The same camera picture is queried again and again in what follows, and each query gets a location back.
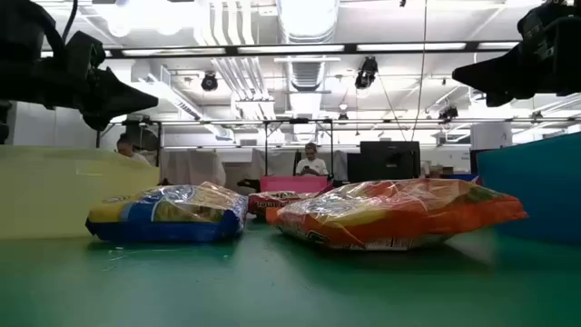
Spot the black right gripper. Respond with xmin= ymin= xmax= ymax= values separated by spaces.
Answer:
xmin=451 ymin=0 xmax=581 ymax=109

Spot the long ceiling light bar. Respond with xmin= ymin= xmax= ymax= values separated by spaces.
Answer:
xmin=40 ymin=40 xmax=521 ymax=59

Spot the silver ventilation duct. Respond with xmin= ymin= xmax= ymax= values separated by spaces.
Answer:
xmin=276 ymin=0 xmax=340 ymax=92

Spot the blue soy sauce ramen pack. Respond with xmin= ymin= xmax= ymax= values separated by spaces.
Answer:
xmin=84 ymin=181 xmax=250 ymax=244

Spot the translucent yellow plastic bin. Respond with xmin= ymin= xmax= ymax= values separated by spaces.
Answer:
xmin=0 ymin=144 xmax=161 ymax=241

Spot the white cover sheet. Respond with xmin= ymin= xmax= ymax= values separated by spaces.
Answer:
xmin=158 ymin=148 xmax=227 ymax=187

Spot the person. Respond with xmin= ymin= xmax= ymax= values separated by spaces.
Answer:
xmin=294 ymin=142 xmax=330 ymax=177
xmin=115 ymin=135 xmax=152 ymax=167

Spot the white cabinet box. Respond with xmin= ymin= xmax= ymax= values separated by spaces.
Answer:
xmin=470 ymin=121 xmax=514 ymax=151

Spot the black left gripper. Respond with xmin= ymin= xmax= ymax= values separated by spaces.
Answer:
xmin=0 ymin=0 xmax=160 ymax=133

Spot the orange chicken ramen pack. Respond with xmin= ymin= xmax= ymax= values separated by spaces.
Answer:
xmin=265 ymin=177 xmax=530 ymax=252

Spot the blue plastic bin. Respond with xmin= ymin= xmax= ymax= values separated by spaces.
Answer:
xmin=476 ymin=131 xmax=581 ymax=246

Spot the red plastic bin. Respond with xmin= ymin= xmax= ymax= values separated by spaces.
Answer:
xmin=260 ymin=175 xmax=329 ymax=194

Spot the hanging thin cable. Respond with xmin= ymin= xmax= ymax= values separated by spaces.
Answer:
xmin=409 ymin=0 xmax=428 ymax=143

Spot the black metal rig frame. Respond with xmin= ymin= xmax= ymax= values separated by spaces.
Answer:
xmin=261 ymin=117 xmax=336 ymax=179
xmin=94 ymin=118 xmax=163 ymax=168

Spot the red beef ramen pack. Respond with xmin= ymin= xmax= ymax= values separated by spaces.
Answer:
xmin=247 ymin=190 xmax=319 ymax=219

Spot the black monitor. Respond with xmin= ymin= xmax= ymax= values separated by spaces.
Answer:
xmin=347 ymin=140 xmax=421 ymax=183

